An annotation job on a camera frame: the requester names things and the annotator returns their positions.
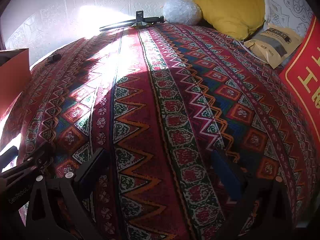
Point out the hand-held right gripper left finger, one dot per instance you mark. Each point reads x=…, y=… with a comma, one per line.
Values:
x=92, y=165

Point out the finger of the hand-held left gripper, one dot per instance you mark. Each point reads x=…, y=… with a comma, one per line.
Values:
x=37, y=155
x=8, y=152

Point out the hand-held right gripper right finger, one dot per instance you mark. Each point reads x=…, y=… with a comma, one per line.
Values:
x=223, y=175

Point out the orange cardboard box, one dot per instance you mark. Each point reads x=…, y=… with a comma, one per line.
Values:
x=13, y=80

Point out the red patterned woven blanket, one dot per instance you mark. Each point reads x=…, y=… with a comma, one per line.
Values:
x=160, y=105

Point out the small black cylinder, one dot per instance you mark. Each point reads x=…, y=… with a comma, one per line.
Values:
x=53, y=58

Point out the red cushion gold lettering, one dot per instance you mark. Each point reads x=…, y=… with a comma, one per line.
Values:
x=300, y=80

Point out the brown paper bag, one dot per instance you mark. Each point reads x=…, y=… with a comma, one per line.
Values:
x=272, y=45

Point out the black clamp tool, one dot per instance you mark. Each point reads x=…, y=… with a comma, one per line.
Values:
x=139, y=17

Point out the yellow pillow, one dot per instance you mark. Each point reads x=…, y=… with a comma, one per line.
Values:
x=230, y=7

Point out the white fluffy ball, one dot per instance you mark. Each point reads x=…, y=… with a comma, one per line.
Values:
x=181, y=11

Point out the white lace pillow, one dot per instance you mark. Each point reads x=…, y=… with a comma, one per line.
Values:
x=287, y=5

